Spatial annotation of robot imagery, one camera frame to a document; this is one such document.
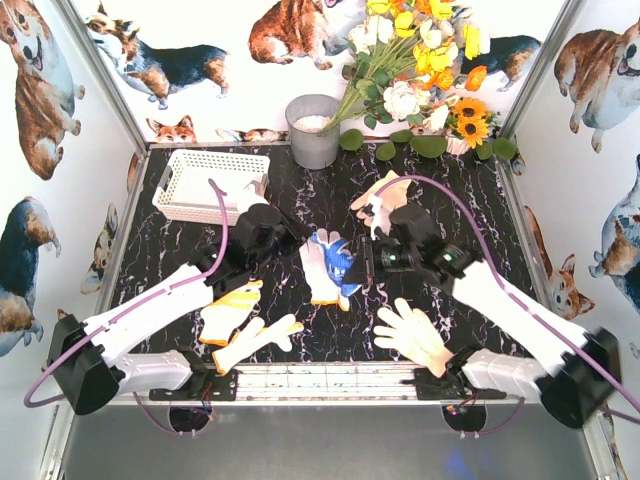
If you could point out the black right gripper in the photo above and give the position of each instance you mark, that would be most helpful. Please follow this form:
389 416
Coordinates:
367 261

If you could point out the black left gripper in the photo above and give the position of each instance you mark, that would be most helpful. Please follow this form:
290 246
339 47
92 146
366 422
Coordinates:
291 235

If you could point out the blue dotted white glove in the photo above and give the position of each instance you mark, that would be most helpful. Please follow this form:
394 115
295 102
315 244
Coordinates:
335 262

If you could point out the white knit glove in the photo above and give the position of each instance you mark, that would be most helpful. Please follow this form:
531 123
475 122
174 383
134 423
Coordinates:
315 280

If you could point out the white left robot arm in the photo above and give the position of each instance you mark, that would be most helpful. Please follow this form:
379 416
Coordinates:
92 360

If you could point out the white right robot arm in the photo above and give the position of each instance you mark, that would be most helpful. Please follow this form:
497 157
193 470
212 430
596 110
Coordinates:
569 370

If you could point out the white perforated storage basket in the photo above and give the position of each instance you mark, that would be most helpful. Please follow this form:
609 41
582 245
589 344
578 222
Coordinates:
201 186

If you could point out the cream glove near flowers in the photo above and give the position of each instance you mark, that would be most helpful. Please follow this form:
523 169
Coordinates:
385 195

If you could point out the cream glove front right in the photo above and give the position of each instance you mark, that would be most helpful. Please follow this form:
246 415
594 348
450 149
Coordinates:
410 332

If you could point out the orange striped white glove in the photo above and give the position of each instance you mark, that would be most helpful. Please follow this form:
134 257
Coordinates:
226 314

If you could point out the white glove orange cuff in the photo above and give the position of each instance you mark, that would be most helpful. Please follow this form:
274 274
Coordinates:
254 337

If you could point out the grey metal bucket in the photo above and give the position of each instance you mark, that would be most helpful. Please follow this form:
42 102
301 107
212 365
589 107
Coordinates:
313 136

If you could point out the sunflower pot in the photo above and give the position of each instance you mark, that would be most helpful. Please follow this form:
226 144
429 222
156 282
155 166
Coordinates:
469 124

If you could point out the artificial flower bouquet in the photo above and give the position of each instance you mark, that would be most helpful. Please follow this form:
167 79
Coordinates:
406 56

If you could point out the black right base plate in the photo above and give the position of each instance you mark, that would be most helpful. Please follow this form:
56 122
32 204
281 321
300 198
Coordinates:
435 387

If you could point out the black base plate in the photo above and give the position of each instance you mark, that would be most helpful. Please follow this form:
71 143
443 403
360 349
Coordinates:
435 387
208 384

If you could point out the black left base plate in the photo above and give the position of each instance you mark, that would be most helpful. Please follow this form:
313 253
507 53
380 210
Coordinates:
208 384

